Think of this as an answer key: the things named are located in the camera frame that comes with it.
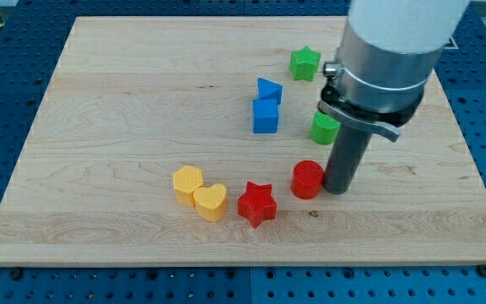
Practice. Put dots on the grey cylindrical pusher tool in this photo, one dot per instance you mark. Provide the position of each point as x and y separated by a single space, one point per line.
347 152

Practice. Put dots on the green cylinder block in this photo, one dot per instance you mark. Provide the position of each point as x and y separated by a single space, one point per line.
324 129

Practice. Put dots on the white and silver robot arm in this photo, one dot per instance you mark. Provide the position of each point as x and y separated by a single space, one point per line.
376 80

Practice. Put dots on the green star block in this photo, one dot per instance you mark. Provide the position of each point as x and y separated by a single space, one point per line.
304 63

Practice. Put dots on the red star block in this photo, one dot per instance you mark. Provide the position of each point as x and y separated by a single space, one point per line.
257 204

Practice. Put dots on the red cylinder block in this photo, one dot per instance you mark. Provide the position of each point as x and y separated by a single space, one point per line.
307 179

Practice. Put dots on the blue cube block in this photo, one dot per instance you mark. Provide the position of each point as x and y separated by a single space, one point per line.
265 116

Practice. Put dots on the blue triangle block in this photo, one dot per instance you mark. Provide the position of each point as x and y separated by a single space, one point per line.
267 89

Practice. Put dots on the yellow heart block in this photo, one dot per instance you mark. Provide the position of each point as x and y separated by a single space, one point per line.
211 203

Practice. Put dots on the yellow hexagon block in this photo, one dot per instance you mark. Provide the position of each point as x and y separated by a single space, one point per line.
186 181

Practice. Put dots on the wooden board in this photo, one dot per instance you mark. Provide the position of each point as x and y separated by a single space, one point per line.
134 99

